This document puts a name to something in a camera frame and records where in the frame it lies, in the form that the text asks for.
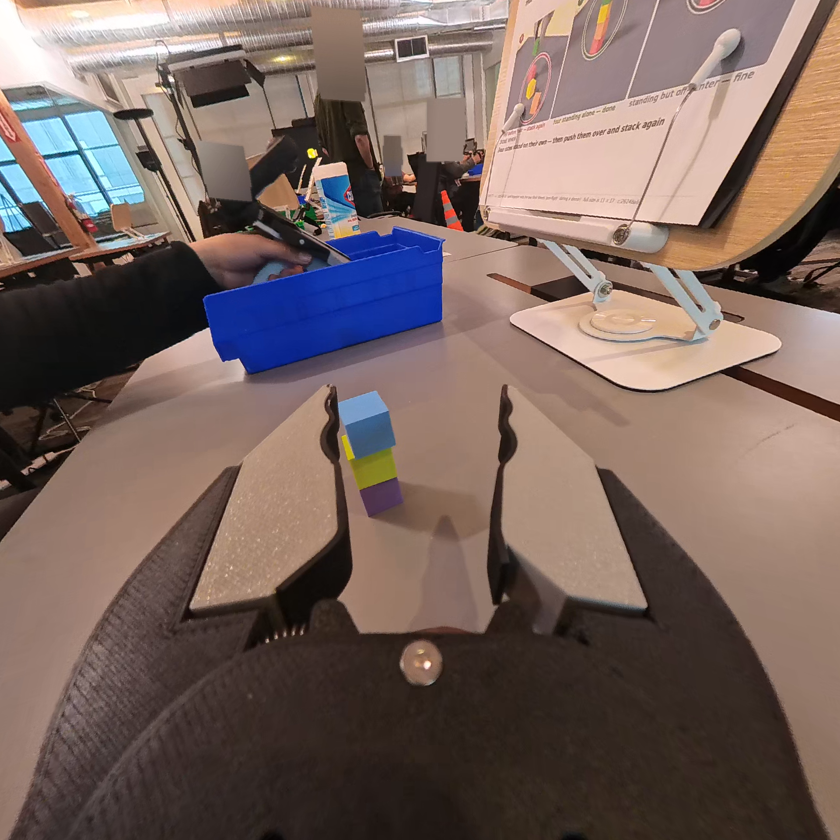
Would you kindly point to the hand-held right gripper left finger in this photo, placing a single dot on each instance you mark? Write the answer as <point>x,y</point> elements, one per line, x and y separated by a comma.
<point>275,525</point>

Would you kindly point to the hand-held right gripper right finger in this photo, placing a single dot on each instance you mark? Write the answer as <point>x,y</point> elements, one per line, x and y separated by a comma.
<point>571,531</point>

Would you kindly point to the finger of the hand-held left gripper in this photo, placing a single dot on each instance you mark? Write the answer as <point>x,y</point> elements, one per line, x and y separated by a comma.
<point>326,260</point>

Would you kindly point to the purple foam cube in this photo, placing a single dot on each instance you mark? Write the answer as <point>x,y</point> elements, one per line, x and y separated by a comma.
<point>382,497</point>

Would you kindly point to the yellow foam cube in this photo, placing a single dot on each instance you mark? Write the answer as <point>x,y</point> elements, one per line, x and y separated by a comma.
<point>377,469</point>

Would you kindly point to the blue foam cube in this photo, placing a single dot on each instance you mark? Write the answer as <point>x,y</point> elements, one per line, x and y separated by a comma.
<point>367,420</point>

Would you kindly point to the person's left forearm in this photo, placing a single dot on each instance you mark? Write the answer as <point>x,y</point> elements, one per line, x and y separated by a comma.
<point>85,321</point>

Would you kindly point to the person's left hand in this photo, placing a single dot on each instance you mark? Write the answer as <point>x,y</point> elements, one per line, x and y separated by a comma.
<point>236,259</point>

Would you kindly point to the blue plastic bin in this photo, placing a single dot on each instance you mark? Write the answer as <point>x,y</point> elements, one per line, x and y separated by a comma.
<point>341,308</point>

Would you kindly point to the disinfectant wipes canister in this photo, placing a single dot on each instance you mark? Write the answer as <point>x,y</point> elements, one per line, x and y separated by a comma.
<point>338,203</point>

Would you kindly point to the black studio light panel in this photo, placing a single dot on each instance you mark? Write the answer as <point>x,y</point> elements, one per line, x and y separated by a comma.
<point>213,82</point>

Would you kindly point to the orange traffic cone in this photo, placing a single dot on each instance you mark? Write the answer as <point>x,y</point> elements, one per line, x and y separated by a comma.
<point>450,213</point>

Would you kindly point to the brown wooden desk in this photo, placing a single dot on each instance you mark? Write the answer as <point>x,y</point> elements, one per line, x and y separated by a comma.
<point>118,244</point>

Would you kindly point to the black table cover plate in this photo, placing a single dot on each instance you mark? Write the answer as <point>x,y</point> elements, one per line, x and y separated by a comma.
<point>558,292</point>

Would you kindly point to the white instruction sheet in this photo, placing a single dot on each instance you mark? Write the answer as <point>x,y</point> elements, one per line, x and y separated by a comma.
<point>590,157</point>

